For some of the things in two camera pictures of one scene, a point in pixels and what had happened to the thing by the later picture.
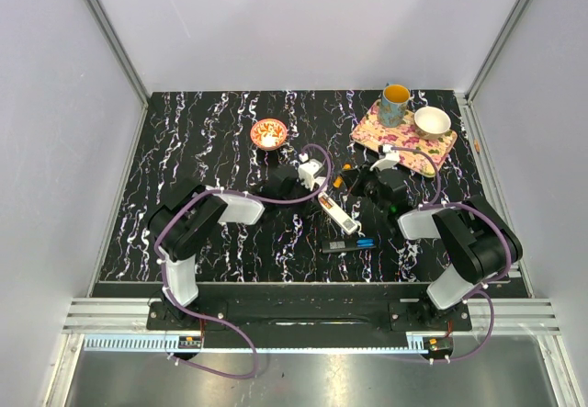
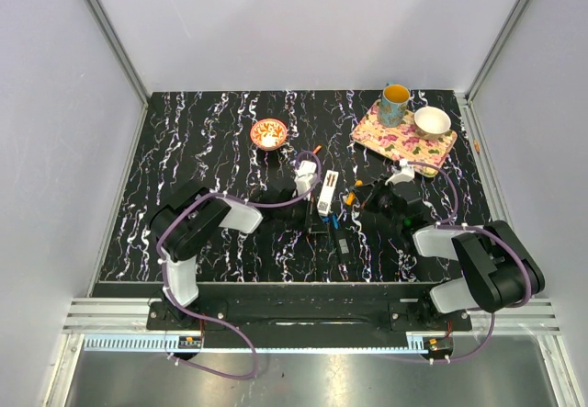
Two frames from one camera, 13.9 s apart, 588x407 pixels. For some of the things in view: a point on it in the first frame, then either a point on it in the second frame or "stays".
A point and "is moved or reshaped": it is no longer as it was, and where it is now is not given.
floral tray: x=370 y=132 stays
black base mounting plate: x=295 y=316 stays
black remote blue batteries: x=347 y=244 is moved or reshaped
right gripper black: x=355 y=177 -> x=368 y=194
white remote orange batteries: x=343 y=219 is moved or reshaped
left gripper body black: x=302 y=191 -> x=299 y=216
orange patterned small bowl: x=268 y=134 stays
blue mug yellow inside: x=393 y=105 stays
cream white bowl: x=432 y=122 stays
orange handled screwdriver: x=338 y=180 -> x=351 y=196
